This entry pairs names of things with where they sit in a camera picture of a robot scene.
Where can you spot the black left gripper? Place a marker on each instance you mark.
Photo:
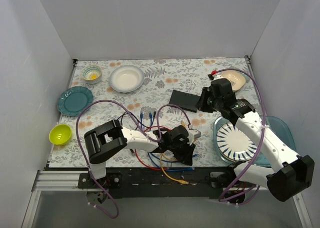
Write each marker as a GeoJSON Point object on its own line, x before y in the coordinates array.
{"type": "Point", "coordinates": [185, 151]}

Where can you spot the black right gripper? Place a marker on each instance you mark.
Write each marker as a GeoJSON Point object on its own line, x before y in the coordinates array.
{"type": "Point", "coordinates": [202, 101]}

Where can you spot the black network switch box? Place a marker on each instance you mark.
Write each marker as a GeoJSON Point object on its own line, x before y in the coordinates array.
{"type": "Point", "coordinates": [186, 101]}

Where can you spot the blue ethernet cable end port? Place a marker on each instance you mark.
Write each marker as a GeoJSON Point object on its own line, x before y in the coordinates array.
{"type": "Point", "coordinates": [144, 128]}

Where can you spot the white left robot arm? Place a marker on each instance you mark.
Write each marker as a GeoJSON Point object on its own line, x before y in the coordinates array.
{"type": "Point", "coordinates": [106, 140]}

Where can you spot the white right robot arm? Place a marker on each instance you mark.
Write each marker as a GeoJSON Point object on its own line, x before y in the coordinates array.
{"type": "Point", "coordinates": [289, 174]}

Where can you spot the cream square bowl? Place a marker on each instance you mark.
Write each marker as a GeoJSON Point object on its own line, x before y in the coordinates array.
{"type": "Point", "coordinates": [236, 79]}

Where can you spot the blue striped round plate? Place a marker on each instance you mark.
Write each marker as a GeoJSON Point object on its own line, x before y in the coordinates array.
{"type": "Point", "coordinates": [233, 144]}

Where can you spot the floral patterned tablecloth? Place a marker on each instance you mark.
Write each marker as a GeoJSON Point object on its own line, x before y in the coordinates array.
{"type": "Point", "coordinates": [162, 76]}

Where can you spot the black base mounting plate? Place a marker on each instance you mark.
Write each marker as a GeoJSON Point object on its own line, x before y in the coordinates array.
{"type": "Point", "coordinates": [147, 183]}

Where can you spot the transparent blue plastic tray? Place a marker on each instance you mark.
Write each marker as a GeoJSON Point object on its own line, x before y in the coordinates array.
{"type": "Point", "coordinates": [278, 126]}

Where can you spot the white shallow bowl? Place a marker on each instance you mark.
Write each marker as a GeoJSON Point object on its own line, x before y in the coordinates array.
{"type": "Point", "coordinates": [127, 78]}

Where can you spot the small patterned bowl yellow centre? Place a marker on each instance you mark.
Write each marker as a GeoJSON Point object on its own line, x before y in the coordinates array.
{"type": "Point", "coordinates": [92, 74]}

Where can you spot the teal scalloped plate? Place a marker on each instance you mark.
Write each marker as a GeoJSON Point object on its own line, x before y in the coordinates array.
{"type": "Point", "coordinates": [74, 100]}

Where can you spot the lime green bowl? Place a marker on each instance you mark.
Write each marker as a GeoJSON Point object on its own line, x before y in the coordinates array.
{"type": "Point", "coordinates": [60, 134]}

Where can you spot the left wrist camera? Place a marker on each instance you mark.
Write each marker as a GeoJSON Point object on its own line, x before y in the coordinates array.
{"type": "Point", "coordinates": [193, 135]}

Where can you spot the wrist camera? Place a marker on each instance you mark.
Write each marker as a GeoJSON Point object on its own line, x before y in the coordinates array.
{"type": "Point", "coordinates": [193, 135]}
{"type": "Point", "coordinates": [213, 77]}

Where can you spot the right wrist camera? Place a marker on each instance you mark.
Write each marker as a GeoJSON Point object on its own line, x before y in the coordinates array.
{"type": "Point", "coordinates": [213, 77]}

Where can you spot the aluminium frame rail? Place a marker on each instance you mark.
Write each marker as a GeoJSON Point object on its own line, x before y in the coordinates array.
{"type": "Point", "coordinates": [147, 199]}

